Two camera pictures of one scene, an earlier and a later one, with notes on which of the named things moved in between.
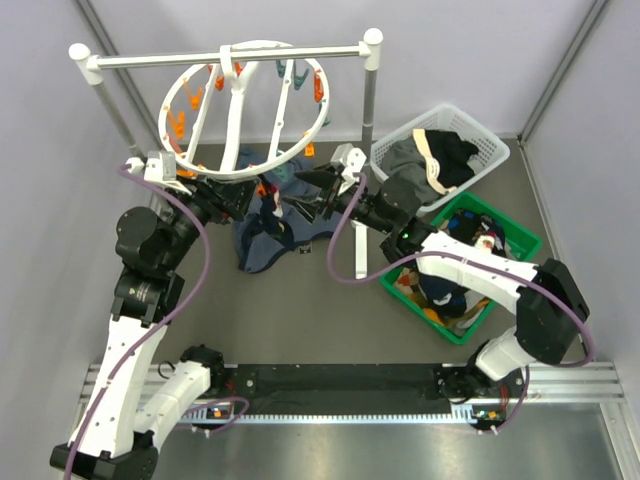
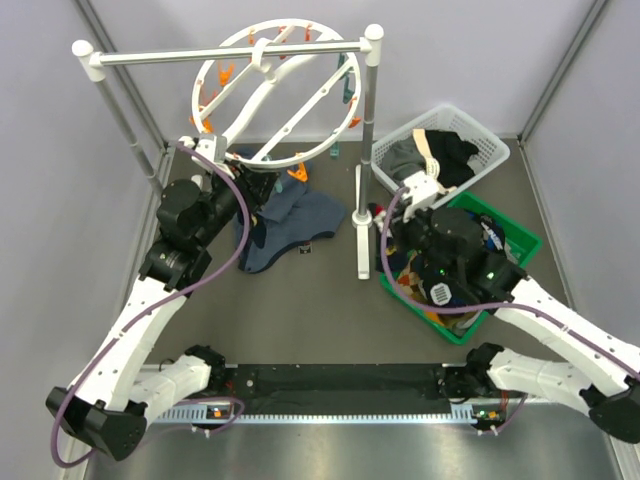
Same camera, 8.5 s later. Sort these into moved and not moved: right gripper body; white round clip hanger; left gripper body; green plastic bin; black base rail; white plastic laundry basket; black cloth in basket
Moved: left gripper body; white round clip hanger; right gripper body
Not moved: black base rail; black cloth in basket; white plastic laundry basket; green plastic bin
